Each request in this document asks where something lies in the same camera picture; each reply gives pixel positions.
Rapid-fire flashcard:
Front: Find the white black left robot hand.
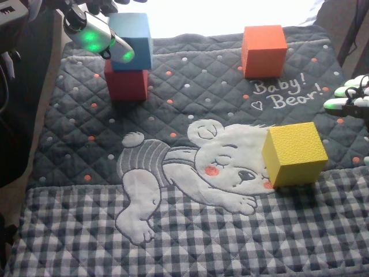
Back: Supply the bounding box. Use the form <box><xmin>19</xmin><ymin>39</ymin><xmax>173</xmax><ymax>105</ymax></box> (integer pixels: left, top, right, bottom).
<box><xmin>0</xmin><ymin>0</ymin><xmax>148</xmax><ymax>64</ymax></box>

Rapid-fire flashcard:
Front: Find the blue foam cube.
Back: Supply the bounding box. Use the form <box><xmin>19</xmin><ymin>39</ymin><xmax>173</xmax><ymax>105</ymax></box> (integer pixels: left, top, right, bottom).
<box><xmin>108</xmin><ymin>13</ymin><xmax>154</xmax><ymax>72</ymax></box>

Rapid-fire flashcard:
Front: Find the black stand pole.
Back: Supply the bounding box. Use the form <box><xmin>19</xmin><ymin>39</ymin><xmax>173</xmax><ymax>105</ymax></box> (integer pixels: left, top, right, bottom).
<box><xmin>336</xmin><ymin>0</ymin><xmax>369</xmax><ymax>69</ymax></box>

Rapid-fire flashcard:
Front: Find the grey quilt with bear print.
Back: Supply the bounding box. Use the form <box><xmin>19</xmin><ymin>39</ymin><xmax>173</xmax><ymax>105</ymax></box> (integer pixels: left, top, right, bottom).
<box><xmin>5</xmin><ymin>24</ymin><xmax>369</xmax><ymax>277</ymax></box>

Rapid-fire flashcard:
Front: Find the white background sheet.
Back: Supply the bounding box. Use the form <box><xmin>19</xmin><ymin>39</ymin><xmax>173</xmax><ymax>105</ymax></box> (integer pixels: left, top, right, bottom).
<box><xmin>126</xmin><ymin>0</ymin><xmax>322</xmax><ymax>40</ymax></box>

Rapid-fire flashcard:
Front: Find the orange foam cube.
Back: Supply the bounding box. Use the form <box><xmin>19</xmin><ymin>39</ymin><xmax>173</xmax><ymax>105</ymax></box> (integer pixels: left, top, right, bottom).
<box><xmin>241</xmin><ymin>25</ymin><xmax>288</xmax><ymax>79</ymax></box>

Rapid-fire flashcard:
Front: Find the yellow foam cube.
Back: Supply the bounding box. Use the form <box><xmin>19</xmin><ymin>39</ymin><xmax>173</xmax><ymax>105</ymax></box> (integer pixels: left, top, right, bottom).
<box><xmin>261</xmin><ymin>121</ymin><xmax>329</xmax><ymax>188</ymax></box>

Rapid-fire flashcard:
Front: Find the red foam cube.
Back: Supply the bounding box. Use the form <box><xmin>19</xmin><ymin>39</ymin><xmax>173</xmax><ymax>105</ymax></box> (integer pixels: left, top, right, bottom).
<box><xmin>104</xmin><ymin>59</ymin><xmax>149</xmax><ymax>102</ymax></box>

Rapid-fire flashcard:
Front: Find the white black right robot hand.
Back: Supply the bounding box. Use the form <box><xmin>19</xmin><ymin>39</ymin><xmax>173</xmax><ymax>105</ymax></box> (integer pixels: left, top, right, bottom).
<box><xmin>322</xmin><ymin>73</ymin><xmax>369</xmax><ymax>122</ymax></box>

